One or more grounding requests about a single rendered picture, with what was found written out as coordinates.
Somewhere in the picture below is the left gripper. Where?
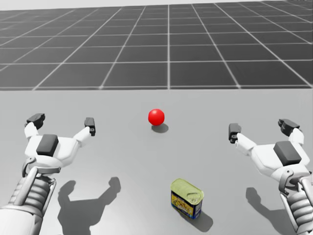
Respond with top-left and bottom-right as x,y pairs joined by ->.
24,113 -> 97,170

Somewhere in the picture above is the green and blue rectangular can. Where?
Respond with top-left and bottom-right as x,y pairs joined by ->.
170,178 -> 205,220

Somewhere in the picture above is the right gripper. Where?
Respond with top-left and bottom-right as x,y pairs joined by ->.
228,118 -> 310,183

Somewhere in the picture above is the small round ball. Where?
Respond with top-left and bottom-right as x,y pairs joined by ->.
147,108 -> 165,127

